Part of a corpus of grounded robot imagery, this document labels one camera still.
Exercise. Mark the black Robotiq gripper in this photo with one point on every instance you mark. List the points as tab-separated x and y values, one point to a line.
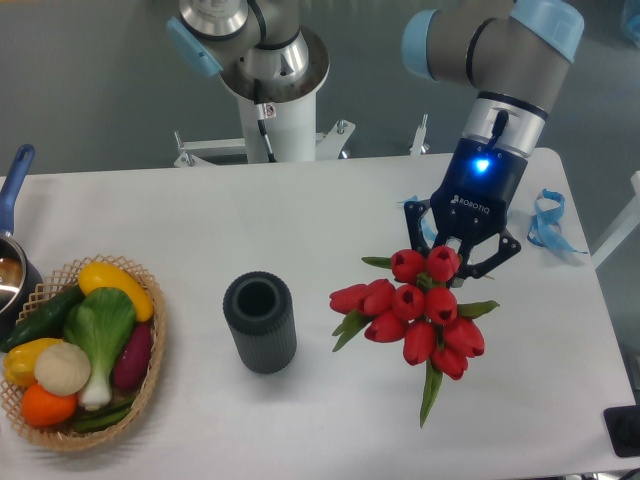
470	206

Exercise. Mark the red tulip bouquet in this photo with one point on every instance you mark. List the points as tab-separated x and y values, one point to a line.
419	309

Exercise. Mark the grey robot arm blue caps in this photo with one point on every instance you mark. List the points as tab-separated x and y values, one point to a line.
516	54

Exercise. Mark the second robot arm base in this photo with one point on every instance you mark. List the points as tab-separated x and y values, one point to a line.
260	49

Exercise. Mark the dark grey ribbed vase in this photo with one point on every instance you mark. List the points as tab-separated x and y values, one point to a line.
258	309

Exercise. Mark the blue ribbon strip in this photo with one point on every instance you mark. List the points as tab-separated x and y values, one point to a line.
544	228

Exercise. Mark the black device at edge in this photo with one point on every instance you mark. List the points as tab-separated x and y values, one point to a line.
623	429

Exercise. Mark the purple sweet potato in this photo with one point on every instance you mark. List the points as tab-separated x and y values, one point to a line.
131	367

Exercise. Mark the green bok choy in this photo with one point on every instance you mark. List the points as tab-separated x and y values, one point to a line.
101	326

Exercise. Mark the woven wicker basket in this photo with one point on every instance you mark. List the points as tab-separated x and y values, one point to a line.
62	438

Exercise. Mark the green bean pods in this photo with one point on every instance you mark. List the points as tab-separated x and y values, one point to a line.
103	418

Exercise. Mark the dark green cucumber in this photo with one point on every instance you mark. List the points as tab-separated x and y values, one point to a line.
47	321

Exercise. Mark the white cauliflower ball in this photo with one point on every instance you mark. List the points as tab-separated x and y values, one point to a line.
62	369

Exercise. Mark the orange fruit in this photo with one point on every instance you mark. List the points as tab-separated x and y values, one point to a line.
40	408

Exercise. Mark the yellow bell pepper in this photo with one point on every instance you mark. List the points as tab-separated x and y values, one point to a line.
19	363

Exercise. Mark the white metal base frame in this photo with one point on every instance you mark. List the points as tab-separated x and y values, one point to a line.
190	154

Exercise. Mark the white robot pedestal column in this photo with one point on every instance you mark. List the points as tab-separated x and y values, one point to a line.
286	129

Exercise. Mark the blue handled saucepan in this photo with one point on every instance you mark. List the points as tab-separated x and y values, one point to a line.
19	277

